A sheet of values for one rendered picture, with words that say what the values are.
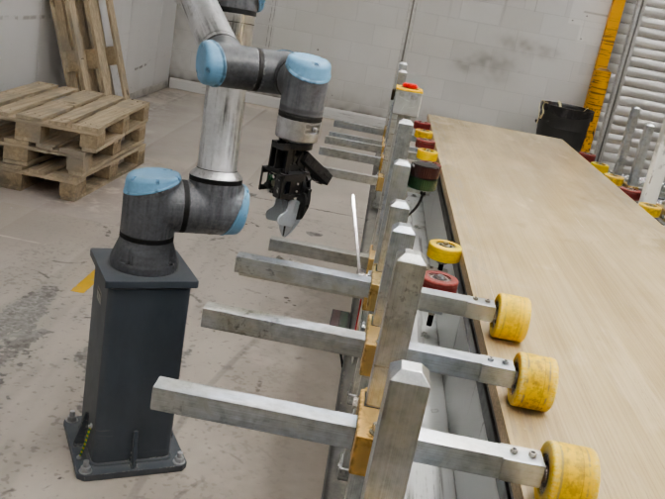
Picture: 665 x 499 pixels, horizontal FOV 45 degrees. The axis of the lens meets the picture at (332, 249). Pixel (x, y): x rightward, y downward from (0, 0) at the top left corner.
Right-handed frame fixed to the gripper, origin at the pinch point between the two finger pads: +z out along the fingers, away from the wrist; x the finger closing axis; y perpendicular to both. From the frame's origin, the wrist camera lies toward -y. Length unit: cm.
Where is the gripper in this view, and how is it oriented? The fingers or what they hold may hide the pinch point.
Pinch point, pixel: (287, 230)
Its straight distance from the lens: 172.6
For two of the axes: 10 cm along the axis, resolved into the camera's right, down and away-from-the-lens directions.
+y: -6.8, 1.2, -7.3
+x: 7.1, 3.5, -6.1
